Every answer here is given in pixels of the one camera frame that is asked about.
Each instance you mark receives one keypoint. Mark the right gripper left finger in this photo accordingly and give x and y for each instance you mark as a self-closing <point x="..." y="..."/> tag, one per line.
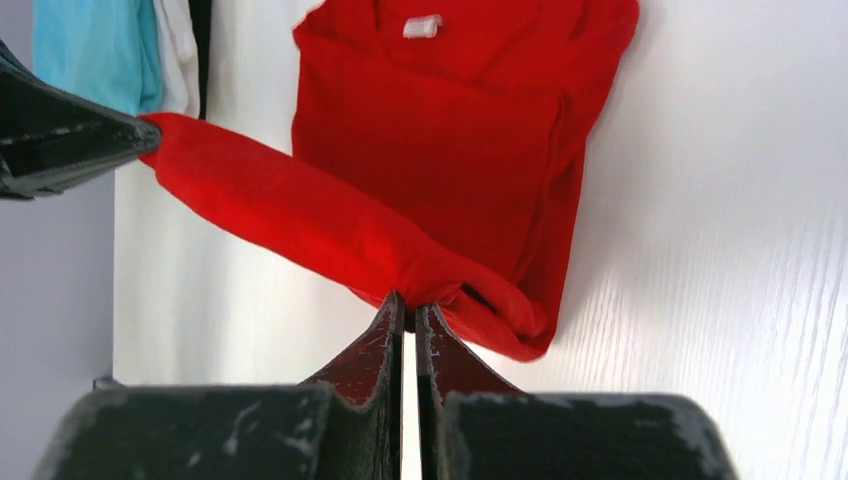
<point x="343" y="422"/>

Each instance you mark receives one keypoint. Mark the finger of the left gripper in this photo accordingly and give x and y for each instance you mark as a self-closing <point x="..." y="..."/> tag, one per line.
<point x="52" y="141"/>

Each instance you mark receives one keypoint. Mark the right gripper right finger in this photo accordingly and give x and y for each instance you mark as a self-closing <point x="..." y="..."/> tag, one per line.
<point x="474" y="424"/>

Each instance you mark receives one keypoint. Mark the red t shirt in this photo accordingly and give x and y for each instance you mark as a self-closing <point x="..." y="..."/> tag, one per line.
<point x="437" y="152"/>

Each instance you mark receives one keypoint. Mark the folded blue t shirt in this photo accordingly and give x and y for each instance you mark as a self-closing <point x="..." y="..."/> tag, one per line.
<point x="105" y="51"/>

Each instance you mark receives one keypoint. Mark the folded white t shirt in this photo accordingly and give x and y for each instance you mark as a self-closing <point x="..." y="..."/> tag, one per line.
<point x="179" y="57"/>

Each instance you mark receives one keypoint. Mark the folded black t shirt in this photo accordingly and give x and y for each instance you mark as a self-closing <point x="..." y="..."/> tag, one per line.
<point x="201" y="16"/>

